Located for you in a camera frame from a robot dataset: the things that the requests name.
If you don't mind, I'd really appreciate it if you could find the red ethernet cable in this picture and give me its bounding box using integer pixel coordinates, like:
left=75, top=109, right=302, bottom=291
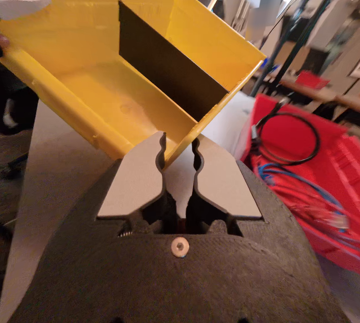
left=262, top=177, right=350, bottom=231

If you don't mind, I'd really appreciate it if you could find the blue ethernet cable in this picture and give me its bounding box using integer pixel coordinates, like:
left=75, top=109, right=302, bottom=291
left=257, top=163, right=352, bottom=233

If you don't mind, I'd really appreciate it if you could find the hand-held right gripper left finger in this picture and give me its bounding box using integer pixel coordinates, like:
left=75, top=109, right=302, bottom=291
left=97, top=131, right=167, bottom=218

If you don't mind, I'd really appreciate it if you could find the red plastic bin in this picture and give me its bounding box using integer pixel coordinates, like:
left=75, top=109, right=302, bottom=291
left=240, top=94, right=360, bottom=273

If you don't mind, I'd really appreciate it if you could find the person's left hand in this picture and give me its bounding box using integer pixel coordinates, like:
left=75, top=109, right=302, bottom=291
left=0, top=33, right=12, bottom=58

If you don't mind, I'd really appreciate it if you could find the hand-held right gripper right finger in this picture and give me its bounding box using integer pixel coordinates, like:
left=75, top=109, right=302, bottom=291
left=192, top=134, right=263, bottom=219

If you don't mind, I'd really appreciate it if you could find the yellow plastic bin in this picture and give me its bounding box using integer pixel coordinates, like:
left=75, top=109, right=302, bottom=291
left=0, top=0, right=267, bottom=160

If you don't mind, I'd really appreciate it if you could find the black ethernet cable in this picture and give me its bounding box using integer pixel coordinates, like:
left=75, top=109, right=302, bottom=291
left=252, top=98, right=321, bottom=166

